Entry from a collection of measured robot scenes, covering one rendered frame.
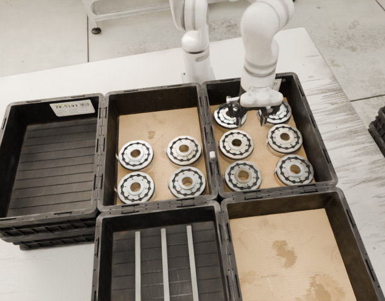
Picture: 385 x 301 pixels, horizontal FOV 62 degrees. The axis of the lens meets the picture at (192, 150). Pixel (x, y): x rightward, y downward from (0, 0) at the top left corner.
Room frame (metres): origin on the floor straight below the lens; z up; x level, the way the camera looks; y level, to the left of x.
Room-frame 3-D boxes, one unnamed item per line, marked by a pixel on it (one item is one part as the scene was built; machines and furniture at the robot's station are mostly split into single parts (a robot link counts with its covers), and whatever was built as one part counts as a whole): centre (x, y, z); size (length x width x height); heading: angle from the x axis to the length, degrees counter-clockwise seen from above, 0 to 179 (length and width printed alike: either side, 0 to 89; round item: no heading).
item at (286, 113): (0.64, -0.27, 0.86); 0.10 x 0.10 x 0.01
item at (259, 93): (0.51, -0.16, 1.14); 0.11 x 0.09 x 0.06; 177
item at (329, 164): (0.53, -0.20, 0.92); 0.40 x 0.30 x 0.02; 1
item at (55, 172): (0.52, 0.40, 0.87); 0.40 x 0.30 x 0.11; 1
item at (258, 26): (0.52, -0.16, 1.24); 0.09 x 0.07 x 0.15; 134
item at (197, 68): (0.88, -0.05, 0.85); 0.09 x 0.09 x 0.17; 88
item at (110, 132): (0.52, 0.10, 0.87); 0.40 x 0.30 x 0.11; 1
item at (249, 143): (0.53, -0.13, 0.86); 0.10 x 0.10 x 0.01
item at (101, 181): (0.52, 0.10, 0.92); 0.40 x 0.30 x 0.02; 1
